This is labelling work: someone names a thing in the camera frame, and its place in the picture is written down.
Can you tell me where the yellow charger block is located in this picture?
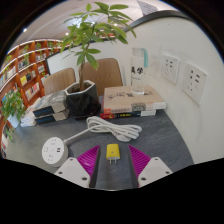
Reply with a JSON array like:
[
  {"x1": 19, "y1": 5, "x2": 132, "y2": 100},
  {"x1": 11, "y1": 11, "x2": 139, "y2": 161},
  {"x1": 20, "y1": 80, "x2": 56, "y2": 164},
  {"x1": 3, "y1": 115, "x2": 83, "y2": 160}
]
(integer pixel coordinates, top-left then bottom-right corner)
[{"x1": 105, "y1": 143, "x2": 120, "y2": 165}]

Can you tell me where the orange wooden bookshelf unit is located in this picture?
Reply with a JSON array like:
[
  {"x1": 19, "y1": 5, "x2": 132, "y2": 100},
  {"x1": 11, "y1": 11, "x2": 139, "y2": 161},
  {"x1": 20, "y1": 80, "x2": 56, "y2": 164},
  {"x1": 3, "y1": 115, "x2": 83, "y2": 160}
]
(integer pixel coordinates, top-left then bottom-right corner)
[{"x1": 0, "y1": 38, "x2": 64, "y2": 159}]

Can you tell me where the white thin book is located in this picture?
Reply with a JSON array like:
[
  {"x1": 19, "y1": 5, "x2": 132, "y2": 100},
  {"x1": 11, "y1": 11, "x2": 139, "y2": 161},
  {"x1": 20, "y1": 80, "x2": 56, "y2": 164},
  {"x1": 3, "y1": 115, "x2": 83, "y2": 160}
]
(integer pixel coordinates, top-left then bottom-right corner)
[{"x1": 20, "y1": 105, "x2": 38, "y2": 123}]

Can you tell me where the white wall outlet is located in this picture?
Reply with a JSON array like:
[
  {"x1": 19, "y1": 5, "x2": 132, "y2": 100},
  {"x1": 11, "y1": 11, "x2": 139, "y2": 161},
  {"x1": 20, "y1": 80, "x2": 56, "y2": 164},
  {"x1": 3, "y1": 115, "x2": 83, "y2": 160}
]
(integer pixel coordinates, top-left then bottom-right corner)
[
  {"x1": 181, "y1": 62, "x2": 208, "y2": 106},
  {"x1": 161, "y1": 54, "x2": 181, "y2": 85}
]

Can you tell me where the tall plant in black pot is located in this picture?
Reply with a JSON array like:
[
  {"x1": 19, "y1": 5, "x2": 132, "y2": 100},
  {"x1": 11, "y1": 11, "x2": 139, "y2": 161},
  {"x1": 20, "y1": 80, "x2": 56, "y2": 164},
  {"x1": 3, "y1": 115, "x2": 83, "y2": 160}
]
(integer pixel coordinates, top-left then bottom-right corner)
[{"x1": 59, "y1": 1, "x2": 138, "y2": 118}]

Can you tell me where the red-spined book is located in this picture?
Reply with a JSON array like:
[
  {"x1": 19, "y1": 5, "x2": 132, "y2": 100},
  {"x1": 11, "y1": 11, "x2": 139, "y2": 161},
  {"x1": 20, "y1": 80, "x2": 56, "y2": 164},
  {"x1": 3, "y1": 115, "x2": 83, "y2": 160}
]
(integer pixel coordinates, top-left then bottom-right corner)
[{"x1": 99, "y1": 109, "x2": 158, "y2": 120}]

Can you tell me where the white power strip cable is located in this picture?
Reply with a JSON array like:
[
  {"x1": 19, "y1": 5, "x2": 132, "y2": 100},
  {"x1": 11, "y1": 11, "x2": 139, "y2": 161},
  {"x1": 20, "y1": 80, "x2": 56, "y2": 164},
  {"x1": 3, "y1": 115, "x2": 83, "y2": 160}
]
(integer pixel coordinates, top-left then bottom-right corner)
[{"x1": 62, "y1": 115, "x2": 143, "y2": 147}]

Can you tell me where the white thick book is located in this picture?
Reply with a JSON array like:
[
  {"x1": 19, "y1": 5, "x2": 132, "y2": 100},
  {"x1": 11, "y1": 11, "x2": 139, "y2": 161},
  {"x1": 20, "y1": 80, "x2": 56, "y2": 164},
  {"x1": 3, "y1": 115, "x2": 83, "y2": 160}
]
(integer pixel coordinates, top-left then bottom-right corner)
[{"x1": 19, "y1": 118, "x2": 38, "y2": 128}]

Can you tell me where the clear drink bottle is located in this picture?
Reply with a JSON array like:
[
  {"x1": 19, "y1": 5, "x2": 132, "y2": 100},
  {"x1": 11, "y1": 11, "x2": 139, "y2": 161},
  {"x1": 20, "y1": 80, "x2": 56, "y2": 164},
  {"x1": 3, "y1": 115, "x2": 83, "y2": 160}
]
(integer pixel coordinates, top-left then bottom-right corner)
[{"x1": 130, "y1": 47, "x2": 149, "y2": 95}]

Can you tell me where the round white power strip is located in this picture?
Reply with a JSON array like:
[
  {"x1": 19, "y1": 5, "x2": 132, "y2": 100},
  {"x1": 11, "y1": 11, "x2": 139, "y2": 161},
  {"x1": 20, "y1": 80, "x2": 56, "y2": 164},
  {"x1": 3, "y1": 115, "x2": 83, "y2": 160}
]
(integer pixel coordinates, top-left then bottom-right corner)
[{"x1": 41, "y1": 136, "x2": 69, "y2": 168}]

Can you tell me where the white standing sign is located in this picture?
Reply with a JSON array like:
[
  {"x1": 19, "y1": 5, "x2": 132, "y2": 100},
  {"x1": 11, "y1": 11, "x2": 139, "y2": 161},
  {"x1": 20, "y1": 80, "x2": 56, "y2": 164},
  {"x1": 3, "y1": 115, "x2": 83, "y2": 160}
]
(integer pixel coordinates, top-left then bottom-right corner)
[{"x1": 136, "y1": 0, "x2": 159, "y2": 16}]

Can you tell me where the leafy plant in white pot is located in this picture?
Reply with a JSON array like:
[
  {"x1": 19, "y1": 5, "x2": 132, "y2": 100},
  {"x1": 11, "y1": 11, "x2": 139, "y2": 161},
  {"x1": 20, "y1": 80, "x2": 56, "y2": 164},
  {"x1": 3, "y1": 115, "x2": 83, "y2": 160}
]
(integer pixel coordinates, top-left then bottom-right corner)
[{"x1": 0, "y1": 89, "x2": 27, "y2": 143}]

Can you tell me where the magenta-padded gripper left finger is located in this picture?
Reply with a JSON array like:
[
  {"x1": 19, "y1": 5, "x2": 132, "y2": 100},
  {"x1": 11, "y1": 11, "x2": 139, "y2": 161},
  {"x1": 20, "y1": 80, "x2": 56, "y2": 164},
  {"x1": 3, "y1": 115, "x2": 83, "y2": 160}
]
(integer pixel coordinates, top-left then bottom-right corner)
[{"x1": 54, "y1": 144, "x2": 101, "y2": 189}]

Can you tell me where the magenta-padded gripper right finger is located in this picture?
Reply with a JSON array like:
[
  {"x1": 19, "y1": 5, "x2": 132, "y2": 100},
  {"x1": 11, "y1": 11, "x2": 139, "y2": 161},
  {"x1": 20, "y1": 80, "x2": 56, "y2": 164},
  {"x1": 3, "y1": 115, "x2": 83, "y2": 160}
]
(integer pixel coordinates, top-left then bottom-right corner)
[{"x1": 127, "y1": 144, "x2": 174, "y2": 188}]

